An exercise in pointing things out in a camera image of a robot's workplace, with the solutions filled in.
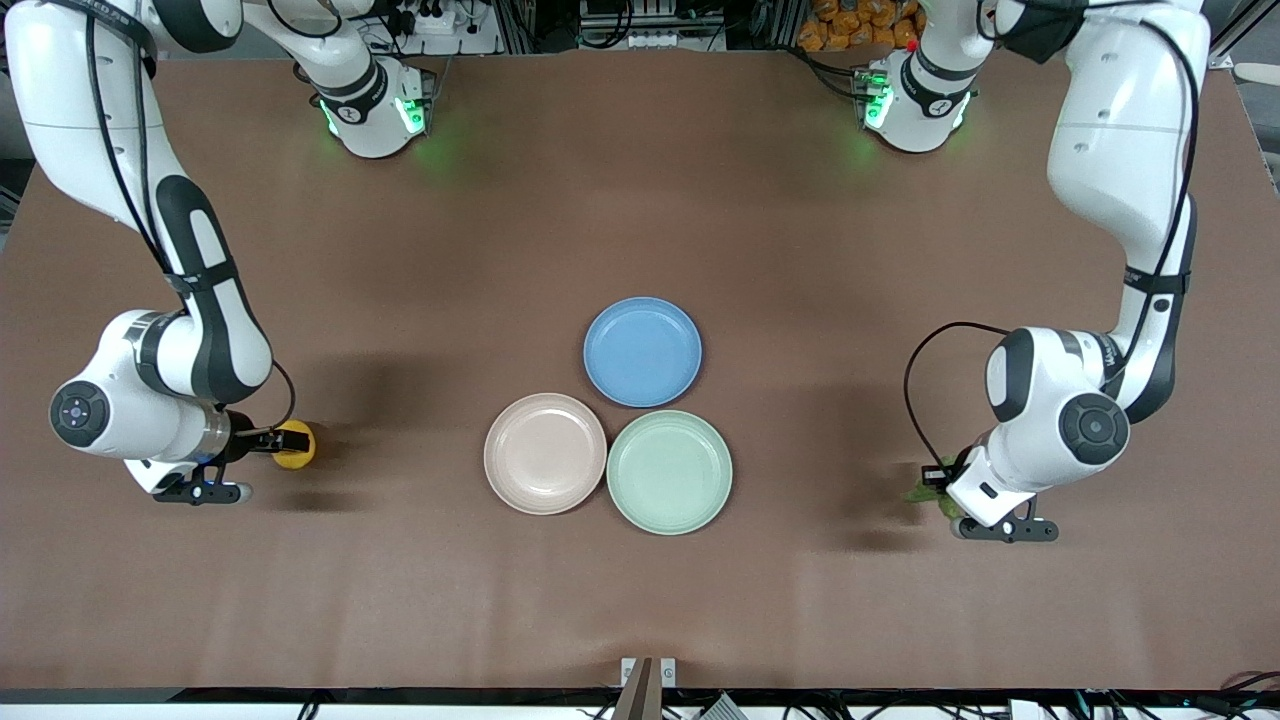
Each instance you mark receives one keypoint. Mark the green lettuce leaf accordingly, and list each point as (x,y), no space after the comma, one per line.
(925,493)

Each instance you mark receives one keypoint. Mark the metal bracket with post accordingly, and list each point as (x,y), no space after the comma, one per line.
(640,690)

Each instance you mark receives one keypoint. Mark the blue plate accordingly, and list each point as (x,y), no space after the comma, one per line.
(642,352)

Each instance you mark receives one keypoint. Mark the green plate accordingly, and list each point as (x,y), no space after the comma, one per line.
(669,472)

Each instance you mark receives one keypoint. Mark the white rounded plastic object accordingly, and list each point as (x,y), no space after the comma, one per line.
(1260,73)

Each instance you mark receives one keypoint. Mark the pink plate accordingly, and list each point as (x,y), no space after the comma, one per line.
(545,454)

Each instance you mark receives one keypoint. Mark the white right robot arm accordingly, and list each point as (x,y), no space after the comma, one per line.
(215,330)

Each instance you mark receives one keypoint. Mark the yellow lemon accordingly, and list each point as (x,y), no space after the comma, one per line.
(300,458)

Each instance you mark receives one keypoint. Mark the white power strip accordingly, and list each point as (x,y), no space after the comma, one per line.
(440,30)

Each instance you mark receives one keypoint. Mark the brown table cover sheet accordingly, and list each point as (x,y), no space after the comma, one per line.
(300,600)

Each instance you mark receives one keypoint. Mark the aluminium frame profile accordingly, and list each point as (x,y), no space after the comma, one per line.
(1222,58)

